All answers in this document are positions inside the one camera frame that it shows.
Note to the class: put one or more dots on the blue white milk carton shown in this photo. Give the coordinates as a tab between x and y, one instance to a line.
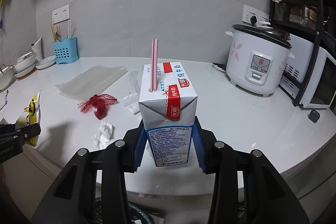
168	103

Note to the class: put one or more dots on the white microwave oven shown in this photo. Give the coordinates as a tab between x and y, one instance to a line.
320	89

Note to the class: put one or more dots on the stacked white bowls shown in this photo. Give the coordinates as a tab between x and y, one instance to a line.
25	65

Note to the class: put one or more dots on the white socket near cooker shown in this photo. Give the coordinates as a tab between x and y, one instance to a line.
254	16

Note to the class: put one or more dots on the blue utensil holder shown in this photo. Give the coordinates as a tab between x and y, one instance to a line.
66	51

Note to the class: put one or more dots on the patterned shallow plate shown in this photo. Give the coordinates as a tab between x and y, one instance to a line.
46	63

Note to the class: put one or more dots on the yellow white snack bag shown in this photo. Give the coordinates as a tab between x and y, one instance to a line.
28	120

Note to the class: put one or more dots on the white tissue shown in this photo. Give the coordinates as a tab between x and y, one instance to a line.
104	136

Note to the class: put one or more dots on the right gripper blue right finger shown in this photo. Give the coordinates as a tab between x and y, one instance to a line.
199	144

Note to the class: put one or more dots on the white double wall socket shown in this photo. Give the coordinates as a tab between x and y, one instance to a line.
61	14

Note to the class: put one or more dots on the white bowl with handle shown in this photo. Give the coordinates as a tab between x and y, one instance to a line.
6	76

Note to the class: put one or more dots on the teal lined trash basket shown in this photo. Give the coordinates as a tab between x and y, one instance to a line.
134	214

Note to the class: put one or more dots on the purple edged dish cloth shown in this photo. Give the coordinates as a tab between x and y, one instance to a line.
3	99

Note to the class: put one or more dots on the clear bubble wrap sheet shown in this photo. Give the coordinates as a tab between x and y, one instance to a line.
92	82

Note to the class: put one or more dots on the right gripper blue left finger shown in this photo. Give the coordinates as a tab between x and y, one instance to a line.
139	146

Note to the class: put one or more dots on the clear white plastic pouch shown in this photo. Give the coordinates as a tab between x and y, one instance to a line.
130	102

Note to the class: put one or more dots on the red mesh net bag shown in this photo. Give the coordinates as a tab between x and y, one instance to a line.
100	104

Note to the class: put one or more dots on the white rice cooker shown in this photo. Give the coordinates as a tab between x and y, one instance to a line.
257	57

